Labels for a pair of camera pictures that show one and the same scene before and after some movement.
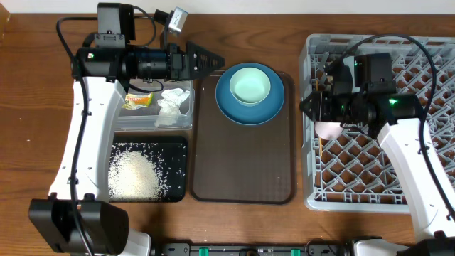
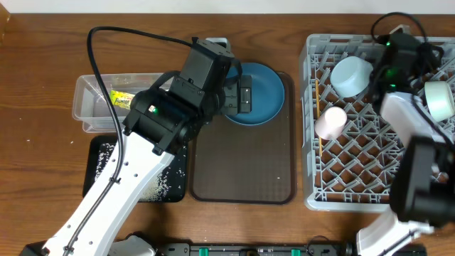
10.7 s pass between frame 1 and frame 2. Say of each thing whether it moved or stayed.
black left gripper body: moved
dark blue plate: stayed
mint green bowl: moved
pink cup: stayed
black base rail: stayed
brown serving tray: stayed
